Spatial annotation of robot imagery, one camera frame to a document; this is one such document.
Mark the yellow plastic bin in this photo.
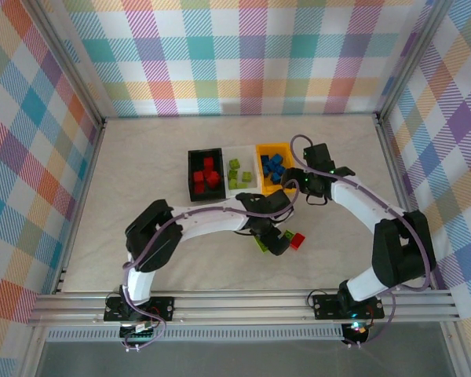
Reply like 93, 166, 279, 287
256, 142, 295, 196

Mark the white plastic bin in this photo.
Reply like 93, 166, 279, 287
221, 145, 260, 199

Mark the black plastic bin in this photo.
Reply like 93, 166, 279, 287
186, 148, 226, 203

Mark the right gripper thin black cable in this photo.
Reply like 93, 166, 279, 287
305, 192, 330, 207

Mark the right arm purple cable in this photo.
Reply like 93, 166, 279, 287
290, 134, 436, 349

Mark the long aluminium mounting rail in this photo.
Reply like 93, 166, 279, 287
26, 290, 462, 327

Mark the aluminium table side rail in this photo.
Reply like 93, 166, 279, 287
53, 117, 108, 295
374, 113, 452, 294

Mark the grey slotted cable duct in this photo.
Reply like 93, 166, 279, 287
46, 328, 345, 343

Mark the controller board with wires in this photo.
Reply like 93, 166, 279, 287
343, 320, 372, 343
119, 321, 161, 342

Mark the aluminium frame post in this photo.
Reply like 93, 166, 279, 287
21, 0, 108, 133
374, 0, 458, 123

